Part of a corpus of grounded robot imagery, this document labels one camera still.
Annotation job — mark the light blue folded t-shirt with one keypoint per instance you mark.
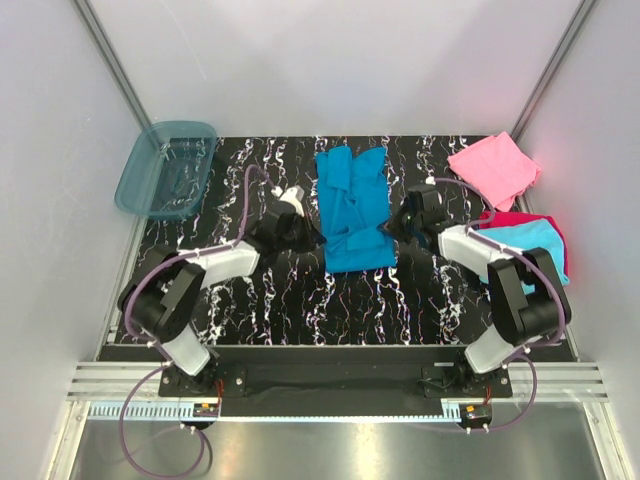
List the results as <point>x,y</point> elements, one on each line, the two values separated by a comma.
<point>537,233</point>

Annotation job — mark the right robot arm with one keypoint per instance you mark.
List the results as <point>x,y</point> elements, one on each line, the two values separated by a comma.
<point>528,304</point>

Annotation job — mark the teal plastic bin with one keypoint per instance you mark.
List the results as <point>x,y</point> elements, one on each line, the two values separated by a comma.
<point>167,171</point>

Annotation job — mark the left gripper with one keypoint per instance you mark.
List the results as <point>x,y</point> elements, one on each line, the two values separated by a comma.
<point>312,239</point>

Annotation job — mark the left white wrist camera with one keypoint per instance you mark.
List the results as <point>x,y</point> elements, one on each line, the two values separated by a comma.
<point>292,196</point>

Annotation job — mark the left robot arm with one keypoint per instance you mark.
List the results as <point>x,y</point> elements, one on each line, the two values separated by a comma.
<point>161,295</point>

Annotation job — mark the magenta folded t-shirt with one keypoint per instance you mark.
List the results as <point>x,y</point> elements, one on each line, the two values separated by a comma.
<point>502,219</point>

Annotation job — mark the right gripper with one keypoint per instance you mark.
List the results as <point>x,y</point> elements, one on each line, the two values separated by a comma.
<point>393,230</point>

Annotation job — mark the pink folded t-shirt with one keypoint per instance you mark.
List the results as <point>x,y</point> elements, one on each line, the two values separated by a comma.
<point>497,168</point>

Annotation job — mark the left corner frame post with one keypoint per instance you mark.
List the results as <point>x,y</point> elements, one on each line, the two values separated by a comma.
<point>109,56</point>

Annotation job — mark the right corner frame post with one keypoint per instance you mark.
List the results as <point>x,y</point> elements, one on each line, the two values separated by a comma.
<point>559,55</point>

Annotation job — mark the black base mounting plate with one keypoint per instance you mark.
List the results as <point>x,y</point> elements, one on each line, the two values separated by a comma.
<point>333,382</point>

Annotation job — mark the corner frame post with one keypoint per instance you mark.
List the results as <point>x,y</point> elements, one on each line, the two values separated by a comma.
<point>109,56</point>
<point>559,55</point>

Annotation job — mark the slotted cable duct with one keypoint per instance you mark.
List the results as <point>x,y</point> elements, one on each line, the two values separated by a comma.
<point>189,411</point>

